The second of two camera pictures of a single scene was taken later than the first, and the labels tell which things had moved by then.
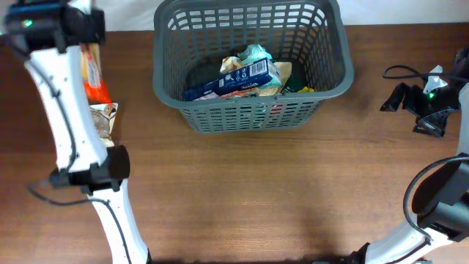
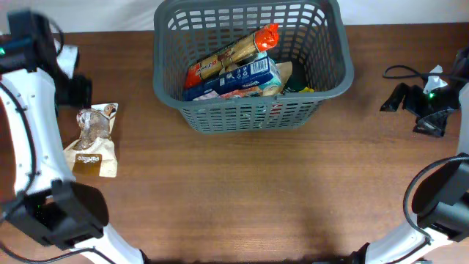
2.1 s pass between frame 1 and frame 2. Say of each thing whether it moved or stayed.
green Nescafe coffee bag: stayed
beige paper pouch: stayed
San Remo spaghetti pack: moved
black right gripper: stayed
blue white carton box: stayed
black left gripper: moved
